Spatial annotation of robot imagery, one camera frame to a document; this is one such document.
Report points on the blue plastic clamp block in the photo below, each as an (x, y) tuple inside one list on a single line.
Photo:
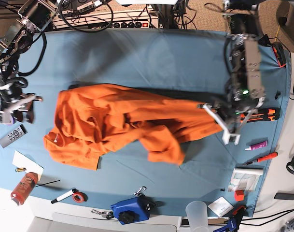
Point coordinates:
[(133, 210)]

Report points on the white card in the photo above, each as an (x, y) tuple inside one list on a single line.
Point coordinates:
[(220, 207)]

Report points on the grey remote control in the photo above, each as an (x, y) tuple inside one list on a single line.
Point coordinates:
[(12, 136)]

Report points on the blue table cloth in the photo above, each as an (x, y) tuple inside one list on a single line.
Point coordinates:
[(147, 58)]

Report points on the orange t-shirt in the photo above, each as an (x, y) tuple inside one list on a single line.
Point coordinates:
[(91, 121)]

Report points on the silver carabiner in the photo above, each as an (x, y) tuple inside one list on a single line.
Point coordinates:
[(140, 191)]

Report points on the black power brick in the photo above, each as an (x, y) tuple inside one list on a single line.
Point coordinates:
[(284, 196)]

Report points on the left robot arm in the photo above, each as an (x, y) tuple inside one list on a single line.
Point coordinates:
[(244, 91)]

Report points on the red drink can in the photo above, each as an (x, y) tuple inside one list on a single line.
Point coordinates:
[(24, 188)]

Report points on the red handled screwdriver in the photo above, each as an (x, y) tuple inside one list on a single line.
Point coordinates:
[(261, 159)]

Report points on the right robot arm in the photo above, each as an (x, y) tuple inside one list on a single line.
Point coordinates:
[(35, 16)]

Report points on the small red cube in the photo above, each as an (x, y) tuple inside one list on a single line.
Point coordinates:
[(239, 195)]

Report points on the white marker pen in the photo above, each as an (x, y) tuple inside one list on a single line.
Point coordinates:
[(64, 196)]

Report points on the purple tube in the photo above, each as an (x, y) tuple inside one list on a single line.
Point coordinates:
[(257, 146)]

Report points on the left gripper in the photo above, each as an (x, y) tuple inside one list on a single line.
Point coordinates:
[(231, 116)]

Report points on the purple tape roll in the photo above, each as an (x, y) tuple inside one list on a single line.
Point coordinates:
[(11, 123)]

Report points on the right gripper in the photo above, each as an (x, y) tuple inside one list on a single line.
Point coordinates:
[(20, 110)]

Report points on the red tape roll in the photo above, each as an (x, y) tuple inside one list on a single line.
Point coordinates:
[(79, 197)]

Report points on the orange black clamp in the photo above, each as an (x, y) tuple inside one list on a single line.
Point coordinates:
[(279, 54)]

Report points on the blue spring clamp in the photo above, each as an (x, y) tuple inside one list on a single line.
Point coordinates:
[(234, 222)]

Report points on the clear plastic cup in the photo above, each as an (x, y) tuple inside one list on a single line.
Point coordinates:
[(197, 215)]

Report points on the white paper sheet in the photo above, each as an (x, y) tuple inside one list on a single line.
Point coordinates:
[(21, 161)]

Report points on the thin black rod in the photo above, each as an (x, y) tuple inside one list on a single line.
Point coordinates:
[(47, 183)]

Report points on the AA battery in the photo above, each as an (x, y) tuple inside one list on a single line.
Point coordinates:
[(20, 170)]

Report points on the orange black utility knife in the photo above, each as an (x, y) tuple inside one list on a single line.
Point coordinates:
[(265, 114)]

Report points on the silver key clip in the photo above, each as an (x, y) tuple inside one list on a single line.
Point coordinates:
[(104, 214)]

